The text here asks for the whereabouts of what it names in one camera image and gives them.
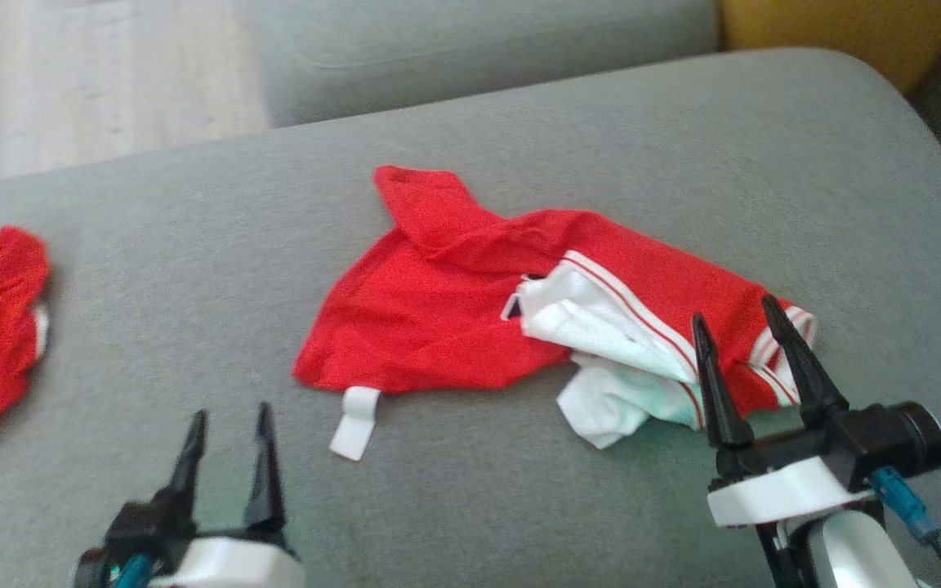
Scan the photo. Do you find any grey sofa back cushion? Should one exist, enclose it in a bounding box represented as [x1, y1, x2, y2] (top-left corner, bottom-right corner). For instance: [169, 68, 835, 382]
[254, 0, 725, 128]

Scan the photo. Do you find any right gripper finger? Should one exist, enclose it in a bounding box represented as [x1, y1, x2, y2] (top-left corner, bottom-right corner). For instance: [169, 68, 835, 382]
[691, 314, 755, 450]
[761, 295, 849, 424]

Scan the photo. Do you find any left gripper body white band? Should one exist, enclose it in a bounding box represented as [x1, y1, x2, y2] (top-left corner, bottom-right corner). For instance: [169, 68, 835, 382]
[105, 490, 306, 588]

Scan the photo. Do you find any red garment white striped trim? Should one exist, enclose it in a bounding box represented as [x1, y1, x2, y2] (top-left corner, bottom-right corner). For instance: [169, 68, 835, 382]
[292, 166, 817, 462]

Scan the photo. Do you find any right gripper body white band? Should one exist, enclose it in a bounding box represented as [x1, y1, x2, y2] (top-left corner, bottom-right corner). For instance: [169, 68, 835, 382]
[707, 412, 881, 528]

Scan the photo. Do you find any left black cable blue plug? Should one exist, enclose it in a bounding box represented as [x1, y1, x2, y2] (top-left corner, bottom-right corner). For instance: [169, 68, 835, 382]
[111, 554, 154, 588]

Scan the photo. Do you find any yellow cushion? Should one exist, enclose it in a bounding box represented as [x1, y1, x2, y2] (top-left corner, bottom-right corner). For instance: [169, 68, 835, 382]
[720, 0, 941, 95]

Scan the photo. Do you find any right black cable blue plug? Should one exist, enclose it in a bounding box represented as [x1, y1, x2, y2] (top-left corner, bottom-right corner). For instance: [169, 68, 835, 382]
[871, 467, 941, 588]

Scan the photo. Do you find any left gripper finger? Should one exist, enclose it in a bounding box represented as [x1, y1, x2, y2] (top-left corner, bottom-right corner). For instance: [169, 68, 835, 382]
[243, 402, 287, 532]
[165, 410, 208, 517]

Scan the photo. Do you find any grey sofa seat cushion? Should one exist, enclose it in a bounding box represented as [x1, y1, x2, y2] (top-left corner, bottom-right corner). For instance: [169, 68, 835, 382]
[0, 47, 941, 588]

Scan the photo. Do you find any black cable blue plug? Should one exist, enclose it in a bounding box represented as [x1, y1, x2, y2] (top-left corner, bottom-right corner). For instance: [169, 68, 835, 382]
[871, 467, 941, 588]
[111, 554, 154, 588]

